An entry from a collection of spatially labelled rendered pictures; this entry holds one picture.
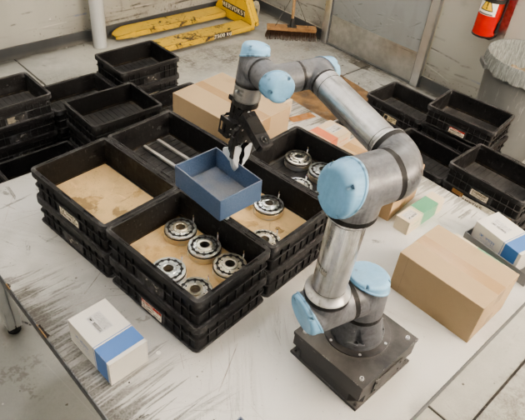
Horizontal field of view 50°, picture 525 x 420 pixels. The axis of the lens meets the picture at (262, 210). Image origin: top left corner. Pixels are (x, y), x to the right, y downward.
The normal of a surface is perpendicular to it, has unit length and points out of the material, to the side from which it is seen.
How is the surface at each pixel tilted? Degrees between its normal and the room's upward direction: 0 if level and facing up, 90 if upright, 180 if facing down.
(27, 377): 0
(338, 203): 84
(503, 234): 0
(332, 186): 84
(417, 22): 90
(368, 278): 6
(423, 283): 90
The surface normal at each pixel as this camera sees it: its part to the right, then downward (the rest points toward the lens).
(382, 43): -0.73, 0.38
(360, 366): 0.05, -0.78
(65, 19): 0.68, 0.51
